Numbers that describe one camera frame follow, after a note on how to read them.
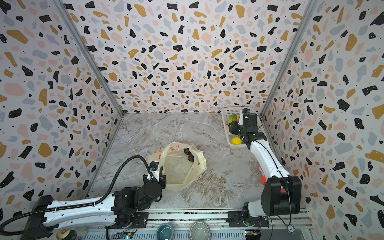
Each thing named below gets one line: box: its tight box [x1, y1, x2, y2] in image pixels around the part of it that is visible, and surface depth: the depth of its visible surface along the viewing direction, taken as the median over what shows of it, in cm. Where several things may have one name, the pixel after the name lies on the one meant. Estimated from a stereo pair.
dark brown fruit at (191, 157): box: [188, 153, 194, 163], surface depth 92 cm
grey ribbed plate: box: [189, 221, 211, 240], surface depth 72 cm
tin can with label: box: [56, 228, 78, 240], surface depth 62 cm
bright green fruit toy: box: [228, 114, 238, 124], surface depth 88 cm
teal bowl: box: [156, 224, 174, 240], surface depth 71 cm
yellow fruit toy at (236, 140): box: [231, 137, 242, 145], surface depth 100 cm
